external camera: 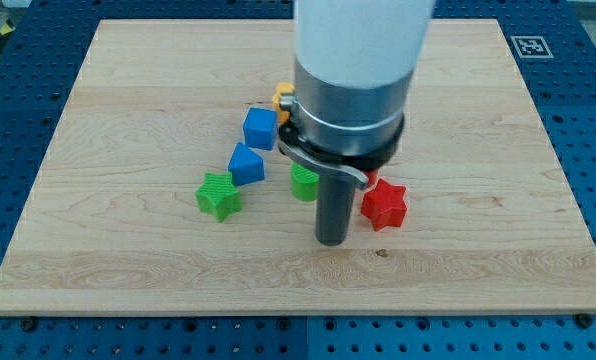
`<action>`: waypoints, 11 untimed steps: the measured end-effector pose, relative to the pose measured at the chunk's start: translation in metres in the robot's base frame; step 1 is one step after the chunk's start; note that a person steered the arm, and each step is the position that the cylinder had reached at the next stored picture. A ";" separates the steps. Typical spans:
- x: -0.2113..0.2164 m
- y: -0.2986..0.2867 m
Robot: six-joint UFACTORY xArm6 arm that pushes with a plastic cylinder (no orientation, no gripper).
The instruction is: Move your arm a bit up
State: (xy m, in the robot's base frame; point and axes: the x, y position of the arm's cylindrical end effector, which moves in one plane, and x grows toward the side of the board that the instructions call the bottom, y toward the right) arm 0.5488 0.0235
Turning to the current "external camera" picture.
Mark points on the red star block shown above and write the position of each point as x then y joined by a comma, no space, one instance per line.
384,205

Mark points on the blue triangular prism block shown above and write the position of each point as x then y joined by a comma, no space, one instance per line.
245,165

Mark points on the blue cube block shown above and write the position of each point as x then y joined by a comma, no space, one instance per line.
260,128

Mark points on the red block behind arm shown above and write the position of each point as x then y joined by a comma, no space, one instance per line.
372,178

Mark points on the yellow block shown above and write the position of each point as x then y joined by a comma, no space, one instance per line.
282,91

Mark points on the light wooden board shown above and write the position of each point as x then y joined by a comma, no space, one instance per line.
112,226

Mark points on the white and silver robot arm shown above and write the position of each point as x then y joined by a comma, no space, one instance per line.
354,60

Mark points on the white fiducial marker tag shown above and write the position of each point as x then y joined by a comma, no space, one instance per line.
531,47

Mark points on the green star block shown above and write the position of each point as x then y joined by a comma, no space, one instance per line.
218,196

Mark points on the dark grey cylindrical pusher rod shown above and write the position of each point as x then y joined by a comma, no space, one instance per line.
334,205

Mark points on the green cylinder block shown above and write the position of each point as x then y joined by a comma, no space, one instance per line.
304,183

